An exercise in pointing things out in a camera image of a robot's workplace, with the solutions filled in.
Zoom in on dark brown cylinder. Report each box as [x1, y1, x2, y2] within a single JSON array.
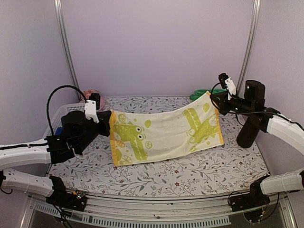
[[237, 115, 261, 149]]

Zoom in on green microfiber towel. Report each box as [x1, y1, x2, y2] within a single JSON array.
[[190, 89, 225, 101]]

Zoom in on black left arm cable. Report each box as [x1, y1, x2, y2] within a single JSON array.
[[46, 85, 86, 137]]

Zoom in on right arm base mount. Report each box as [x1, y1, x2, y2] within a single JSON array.
[[228, 190, 270, 212]]

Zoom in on blue rolled towel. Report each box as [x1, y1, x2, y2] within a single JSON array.
[[55, 127, 63, 135]]

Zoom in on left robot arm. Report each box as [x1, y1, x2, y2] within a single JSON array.
[[0, 111, 111, 206]]

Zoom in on yellow-green crocodile towel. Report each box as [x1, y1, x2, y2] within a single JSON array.
[[109, 92, 224, 166]]

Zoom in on pink plate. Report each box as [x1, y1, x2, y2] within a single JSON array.
[[86, 94, 105, 112]]

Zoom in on floral patterned table mat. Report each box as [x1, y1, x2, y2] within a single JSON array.
[[48, 95, 268, 198]]

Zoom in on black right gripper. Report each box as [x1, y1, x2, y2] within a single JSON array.
[[211, 90, 255, 117]]

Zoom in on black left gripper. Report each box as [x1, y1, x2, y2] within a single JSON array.
[[76, 111, 112, 152]]

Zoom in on aluminium front rail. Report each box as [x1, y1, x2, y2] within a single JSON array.
[[21, 191, 297, 228]]

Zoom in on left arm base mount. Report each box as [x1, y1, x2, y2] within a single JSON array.
[[46, 176, 87, 212]]

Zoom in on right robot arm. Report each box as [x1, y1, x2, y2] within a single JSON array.
[[210, 74, 304, 207]]

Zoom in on white plastic basket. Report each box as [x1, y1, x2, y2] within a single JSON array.
[[50, 103, 85, 135]]

